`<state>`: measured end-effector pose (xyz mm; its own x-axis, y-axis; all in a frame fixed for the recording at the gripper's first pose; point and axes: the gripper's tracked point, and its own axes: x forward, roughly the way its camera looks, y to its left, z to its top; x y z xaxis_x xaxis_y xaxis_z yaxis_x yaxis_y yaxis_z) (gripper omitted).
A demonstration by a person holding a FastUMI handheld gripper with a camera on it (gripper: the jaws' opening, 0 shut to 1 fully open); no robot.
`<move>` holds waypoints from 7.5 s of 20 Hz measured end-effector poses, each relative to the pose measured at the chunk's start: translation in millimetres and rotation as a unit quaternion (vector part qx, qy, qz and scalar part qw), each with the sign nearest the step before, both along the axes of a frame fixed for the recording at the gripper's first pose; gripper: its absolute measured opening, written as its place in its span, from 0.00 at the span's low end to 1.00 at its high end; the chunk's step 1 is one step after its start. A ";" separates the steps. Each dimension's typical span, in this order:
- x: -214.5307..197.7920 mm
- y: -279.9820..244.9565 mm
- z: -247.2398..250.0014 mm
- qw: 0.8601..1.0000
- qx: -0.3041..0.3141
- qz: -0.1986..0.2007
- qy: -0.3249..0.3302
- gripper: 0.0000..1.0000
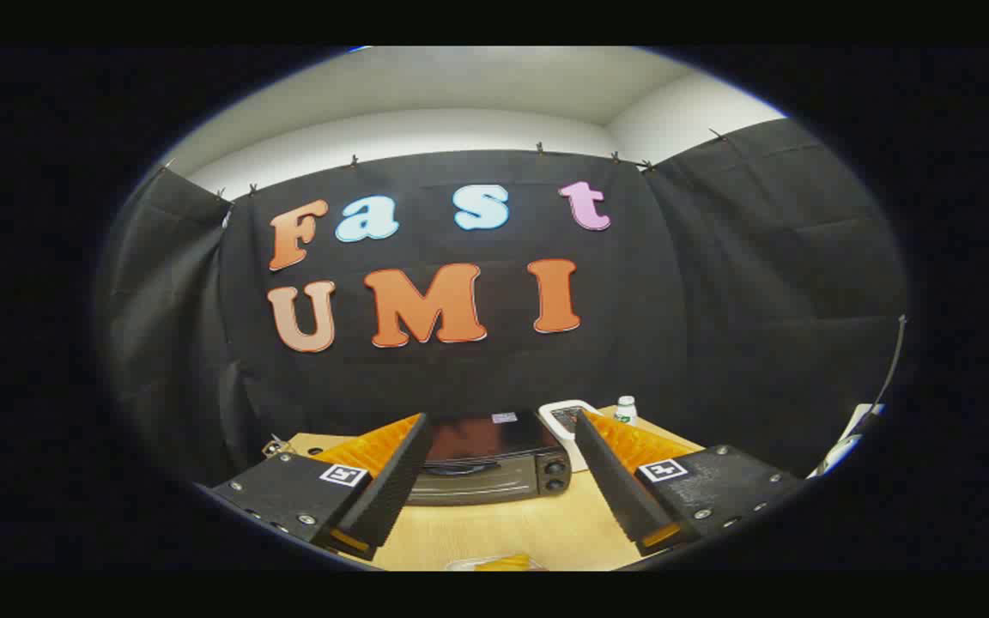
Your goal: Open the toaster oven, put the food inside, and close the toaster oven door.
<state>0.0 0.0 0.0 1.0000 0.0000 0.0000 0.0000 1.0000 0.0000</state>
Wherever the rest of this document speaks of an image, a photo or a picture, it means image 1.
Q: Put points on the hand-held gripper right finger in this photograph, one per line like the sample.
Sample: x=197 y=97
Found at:
x=619 y=489

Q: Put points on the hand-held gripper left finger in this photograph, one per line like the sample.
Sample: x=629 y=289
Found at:
x=391 y=489

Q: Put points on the black toaster oven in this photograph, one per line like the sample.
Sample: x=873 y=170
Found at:
x=486 y=468

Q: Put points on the yellow croissant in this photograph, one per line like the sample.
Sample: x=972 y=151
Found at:
x=503 y=564

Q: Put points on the white slot toaster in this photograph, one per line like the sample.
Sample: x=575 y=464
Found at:
x=573 y=455

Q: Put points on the white bottle with green label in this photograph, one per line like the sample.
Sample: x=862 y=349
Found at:
x=625 y=409

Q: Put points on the clear glass plate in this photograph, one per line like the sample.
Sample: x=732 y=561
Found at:
x=458 y=565

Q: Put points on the white rounded object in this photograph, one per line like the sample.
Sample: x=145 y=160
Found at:
x=859 y=422

